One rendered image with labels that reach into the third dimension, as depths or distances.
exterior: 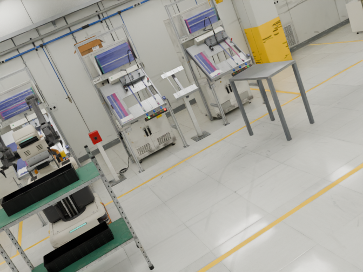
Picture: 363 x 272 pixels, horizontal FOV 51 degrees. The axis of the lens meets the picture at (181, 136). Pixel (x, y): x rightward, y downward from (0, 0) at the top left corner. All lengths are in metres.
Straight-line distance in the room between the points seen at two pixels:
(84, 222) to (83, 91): 3.37
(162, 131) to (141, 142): 0.36
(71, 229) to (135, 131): 1.97
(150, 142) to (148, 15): 2.65
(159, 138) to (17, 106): 1.99
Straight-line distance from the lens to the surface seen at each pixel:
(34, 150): 3.92
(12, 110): 5.45
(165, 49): 7.32
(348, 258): 2.78
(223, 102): 5.97
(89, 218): 4.11
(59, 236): 4.14
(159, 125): 5.60
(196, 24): 5.93
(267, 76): 4.23
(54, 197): 2.99
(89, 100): 7.01
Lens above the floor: 1.85
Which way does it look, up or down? 18 degrees down
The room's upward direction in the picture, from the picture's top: 24 degrees counter-clockwise
